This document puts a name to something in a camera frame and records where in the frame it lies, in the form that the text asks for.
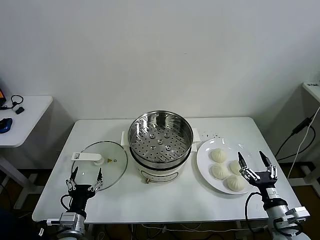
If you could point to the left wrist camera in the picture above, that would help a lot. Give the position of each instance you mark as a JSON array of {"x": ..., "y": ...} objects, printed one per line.
[{"x": 53, "y": 221}]

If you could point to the stainless steel steamer basket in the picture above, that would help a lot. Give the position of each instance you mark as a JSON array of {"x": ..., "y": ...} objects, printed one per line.
[{"x": 140, "y": 130}]

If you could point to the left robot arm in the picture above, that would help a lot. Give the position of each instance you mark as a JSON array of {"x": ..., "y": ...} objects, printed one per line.
[{"x": 72, "y": 225}]

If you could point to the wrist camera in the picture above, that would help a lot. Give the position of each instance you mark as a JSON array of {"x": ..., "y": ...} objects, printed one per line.
[
  {"x": 300, "y": 213},
  {"x": 53, "y": 221}
]

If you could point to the white side table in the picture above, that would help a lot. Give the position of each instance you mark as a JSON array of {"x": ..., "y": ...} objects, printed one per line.
[{"x": 32, "y": 112}]

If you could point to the black and orange device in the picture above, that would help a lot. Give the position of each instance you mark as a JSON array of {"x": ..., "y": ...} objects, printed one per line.
[{"x": 2, "y": 95}]

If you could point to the white round plate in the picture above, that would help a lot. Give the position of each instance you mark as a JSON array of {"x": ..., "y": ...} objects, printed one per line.
[{"x": 205, "y": 160}]

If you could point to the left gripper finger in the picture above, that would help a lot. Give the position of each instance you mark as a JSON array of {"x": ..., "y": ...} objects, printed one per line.
[
  {"x": 99, "y": 178},
  {"x": 72, "y": 180}
]

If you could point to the blue computer mouse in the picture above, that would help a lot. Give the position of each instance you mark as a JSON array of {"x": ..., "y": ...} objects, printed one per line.
[{"x": 5, "y": 125}]

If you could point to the small black device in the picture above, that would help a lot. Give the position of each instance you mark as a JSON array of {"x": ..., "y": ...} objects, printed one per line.
[{"x": 20, "y": 110}]

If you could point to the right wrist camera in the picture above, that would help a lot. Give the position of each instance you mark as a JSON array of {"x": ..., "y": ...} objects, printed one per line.
[{"x": 300, "y": 213}]

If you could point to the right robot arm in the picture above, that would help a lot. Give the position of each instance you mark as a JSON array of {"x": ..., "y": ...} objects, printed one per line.
[{"x": 275, "y": 212}]

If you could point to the black earphone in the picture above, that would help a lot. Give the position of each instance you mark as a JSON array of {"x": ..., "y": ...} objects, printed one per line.
[{"x": 15, "y": 102}]

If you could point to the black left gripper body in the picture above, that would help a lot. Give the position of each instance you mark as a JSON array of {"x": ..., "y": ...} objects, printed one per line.
[{"x": 81, "y": 197}]

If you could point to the scattered dark crumbs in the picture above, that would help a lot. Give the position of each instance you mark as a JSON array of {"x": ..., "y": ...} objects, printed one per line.
[{"x": 216, "y": 136}]

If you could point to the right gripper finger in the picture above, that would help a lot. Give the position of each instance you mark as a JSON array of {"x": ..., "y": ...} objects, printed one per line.
[
  {"x": 268, "y": 166},
  {"x": 243, "y": 165}
]

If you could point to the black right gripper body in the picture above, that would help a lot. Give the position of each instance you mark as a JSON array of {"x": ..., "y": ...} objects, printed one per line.
[{"x": 263, "y": 181}]

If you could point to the white electric cooking pot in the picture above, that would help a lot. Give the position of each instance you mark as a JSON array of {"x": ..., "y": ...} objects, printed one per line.
[{"x": 157, "y": 173}]

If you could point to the white steamed baozi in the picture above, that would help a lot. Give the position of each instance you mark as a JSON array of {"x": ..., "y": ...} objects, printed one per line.
[
  {"x": 220, "y": 171},
  {"x": 235, "y": 167},
  {"x": 234, "y": 183},
  {"x": 218, "y": 155}
]

